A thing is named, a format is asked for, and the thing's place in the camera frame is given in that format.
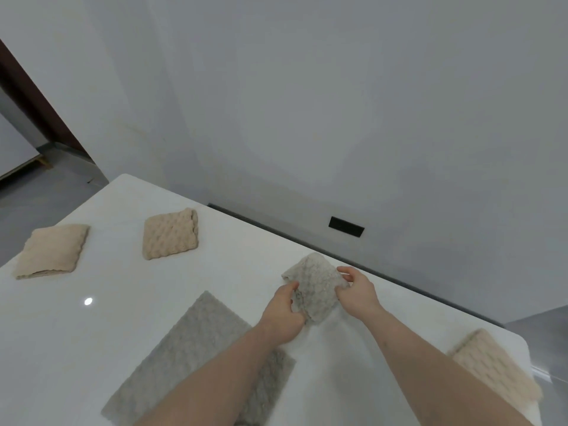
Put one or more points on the person's left hand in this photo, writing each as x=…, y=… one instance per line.
x=280, y=314

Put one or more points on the person's right forearm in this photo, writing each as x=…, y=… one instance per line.
x=437, y=372

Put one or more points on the person's left forearm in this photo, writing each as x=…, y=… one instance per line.
x=208, y=381

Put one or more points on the person's right thumb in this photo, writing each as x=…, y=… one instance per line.
x=342, y=292

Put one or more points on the person's left thumb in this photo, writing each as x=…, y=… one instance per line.
x=289, y=291

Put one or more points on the person's right hand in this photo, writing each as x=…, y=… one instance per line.
x=358, y=293

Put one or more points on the black wall vent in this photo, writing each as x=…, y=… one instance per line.
x=346, y=226

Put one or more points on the flat grey textured towel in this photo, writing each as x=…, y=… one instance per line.
x=195, y=363

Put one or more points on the grey textured towel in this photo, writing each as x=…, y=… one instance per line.
x=315, y=286
x=195, y=363

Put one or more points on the dark brown door frame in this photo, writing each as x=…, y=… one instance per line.
x=42, y=104

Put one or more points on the folded beige textured towel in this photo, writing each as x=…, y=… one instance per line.
x=51, y=251
x=495, y=367
x=170, y=235

